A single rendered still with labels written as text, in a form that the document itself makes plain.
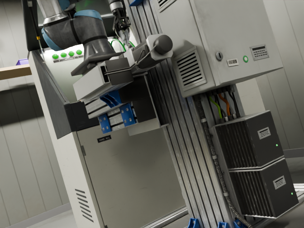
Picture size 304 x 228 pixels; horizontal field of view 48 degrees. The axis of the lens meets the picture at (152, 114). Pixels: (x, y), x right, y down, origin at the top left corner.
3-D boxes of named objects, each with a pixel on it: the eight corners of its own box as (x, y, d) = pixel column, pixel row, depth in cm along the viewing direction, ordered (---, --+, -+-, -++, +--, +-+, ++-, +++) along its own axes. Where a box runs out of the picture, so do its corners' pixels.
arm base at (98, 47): (122, 53, 151) (116, 32, 151) (92, 58, 143) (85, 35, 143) (109, 64, 164) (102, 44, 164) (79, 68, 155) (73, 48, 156)
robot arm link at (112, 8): (108, 7, 212) (120, 6, 215) (110, 14, 211) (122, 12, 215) (111, 2, 205) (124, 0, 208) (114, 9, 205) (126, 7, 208)
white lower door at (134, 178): (111, 248, 192) (76, 131, 194) (109, 247, 194) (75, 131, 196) (204, 205, 219) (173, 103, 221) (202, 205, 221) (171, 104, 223)
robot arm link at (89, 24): (104, 33, 147) (95, 3, 147) (75, 42, 148) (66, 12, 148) (110, 39, 159) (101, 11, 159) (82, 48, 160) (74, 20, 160)
